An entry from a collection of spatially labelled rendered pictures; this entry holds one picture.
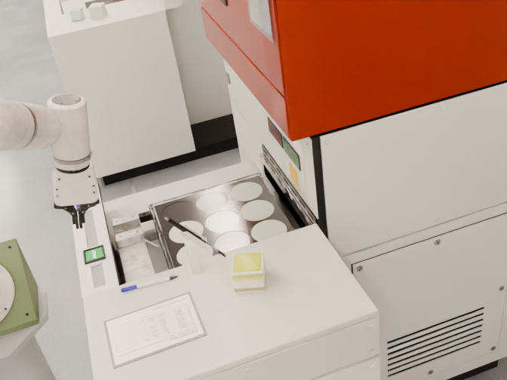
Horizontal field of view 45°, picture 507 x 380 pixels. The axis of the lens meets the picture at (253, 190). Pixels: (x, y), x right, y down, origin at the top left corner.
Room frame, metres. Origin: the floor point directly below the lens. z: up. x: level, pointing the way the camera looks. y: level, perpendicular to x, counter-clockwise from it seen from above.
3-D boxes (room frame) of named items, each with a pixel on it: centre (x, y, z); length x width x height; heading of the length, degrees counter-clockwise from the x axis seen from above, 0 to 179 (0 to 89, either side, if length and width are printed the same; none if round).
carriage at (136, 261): (1.34, 0.36, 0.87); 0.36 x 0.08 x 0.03; 13
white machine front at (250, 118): (1.65, -0.07, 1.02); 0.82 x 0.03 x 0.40; 13
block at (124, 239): (1.41, 0.38, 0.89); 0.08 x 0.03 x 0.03; 103
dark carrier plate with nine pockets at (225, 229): (1.41, 0.10, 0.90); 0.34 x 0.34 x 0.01; 13
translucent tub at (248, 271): (1.07, 0.04, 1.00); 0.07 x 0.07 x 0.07; 83
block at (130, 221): (1.49, 0.40, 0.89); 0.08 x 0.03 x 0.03; 103
